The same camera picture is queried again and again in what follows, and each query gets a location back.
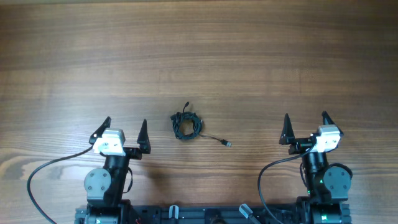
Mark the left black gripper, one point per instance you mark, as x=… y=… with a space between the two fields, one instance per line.
x=135 y=154

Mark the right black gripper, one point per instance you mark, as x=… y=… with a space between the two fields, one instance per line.
x=300 y=144

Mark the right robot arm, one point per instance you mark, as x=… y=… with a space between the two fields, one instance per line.
x=327 y=184

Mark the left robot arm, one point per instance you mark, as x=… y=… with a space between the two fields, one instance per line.
x=105 y=186

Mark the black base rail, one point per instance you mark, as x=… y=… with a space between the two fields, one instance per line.
x=285 y=213

